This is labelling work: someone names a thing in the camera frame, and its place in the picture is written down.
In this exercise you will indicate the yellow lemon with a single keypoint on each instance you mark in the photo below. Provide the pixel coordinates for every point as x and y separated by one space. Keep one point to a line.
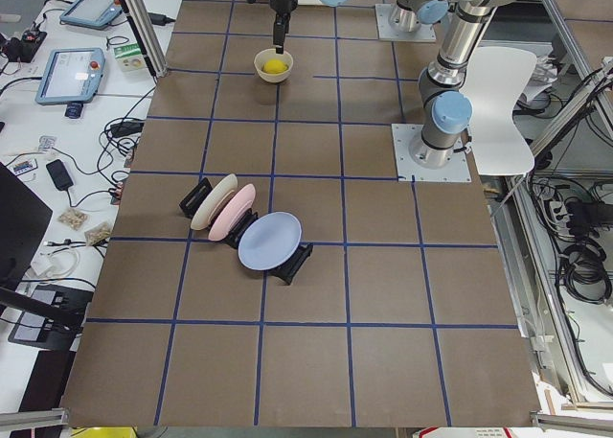
274 66

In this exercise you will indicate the far blue teach pendant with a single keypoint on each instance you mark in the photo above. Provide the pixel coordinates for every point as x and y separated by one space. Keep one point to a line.
92 14

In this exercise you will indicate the cream plate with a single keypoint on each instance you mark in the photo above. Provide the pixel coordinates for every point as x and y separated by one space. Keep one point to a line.
214 202

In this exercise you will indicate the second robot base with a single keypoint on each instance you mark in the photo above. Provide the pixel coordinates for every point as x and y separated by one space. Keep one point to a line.
400 21

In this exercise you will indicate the pink plate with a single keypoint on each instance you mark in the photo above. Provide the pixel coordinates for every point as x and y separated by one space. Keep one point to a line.
229 216

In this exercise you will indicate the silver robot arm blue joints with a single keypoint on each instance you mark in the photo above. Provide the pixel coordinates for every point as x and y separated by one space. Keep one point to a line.
447 111

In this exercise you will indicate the lavender blue plate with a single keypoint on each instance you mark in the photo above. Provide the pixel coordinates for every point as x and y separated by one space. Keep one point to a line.
269 241

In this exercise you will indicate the aluminium frame post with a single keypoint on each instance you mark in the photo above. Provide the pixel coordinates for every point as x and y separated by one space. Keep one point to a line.
138 19

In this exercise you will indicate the black power adapter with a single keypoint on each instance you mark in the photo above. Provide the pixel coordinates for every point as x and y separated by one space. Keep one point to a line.
60 177

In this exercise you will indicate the black plate rack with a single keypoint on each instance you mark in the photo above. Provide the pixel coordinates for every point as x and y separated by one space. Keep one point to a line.
286 271

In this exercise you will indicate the white plastic chair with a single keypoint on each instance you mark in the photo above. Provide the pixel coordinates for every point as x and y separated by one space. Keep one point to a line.
494 80

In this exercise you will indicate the black monitor stand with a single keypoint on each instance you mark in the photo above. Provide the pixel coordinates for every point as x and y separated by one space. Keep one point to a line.
24 221

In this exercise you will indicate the white green small box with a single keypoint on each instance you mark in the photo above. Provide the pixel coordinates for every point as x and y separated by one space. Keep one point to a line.
129 57

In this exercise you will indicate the cream ceramic bowl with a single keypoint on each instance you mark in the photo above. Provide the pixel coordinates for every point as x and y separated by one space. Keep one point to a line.
267 54

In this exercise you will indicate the near blue teach pendant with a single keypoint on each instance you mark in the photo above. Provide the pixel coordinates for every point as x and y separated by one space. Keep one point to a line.
71 76

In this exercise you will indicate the blue teach pendant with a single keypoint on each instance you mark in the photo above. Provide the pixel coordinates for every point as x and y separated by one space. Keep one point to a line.
92 14
71 76

